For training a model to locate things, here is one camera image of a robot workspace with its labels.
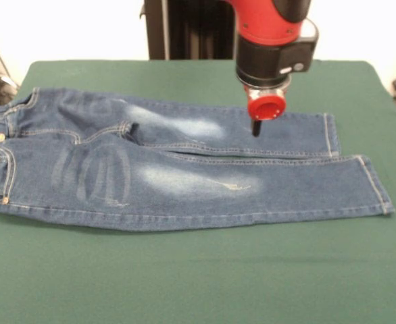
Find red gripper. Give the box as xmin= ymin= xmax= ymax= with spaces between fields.
xmin=243 ymin=84 xmax=287 ymax=138

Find dark green table cloth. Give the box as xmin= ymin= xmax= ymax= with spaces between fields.
xmin=0 ymin=59 xmax=396 ymax=324

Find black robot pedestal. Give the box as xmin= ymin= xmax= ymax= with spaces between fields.
xmin=139 ymin=0 xmax=239 ymax=61

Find blue denim jeans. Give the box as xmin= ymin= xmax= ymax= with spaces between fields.
xmin=0 ymin=86 xmax=396 ymax=234

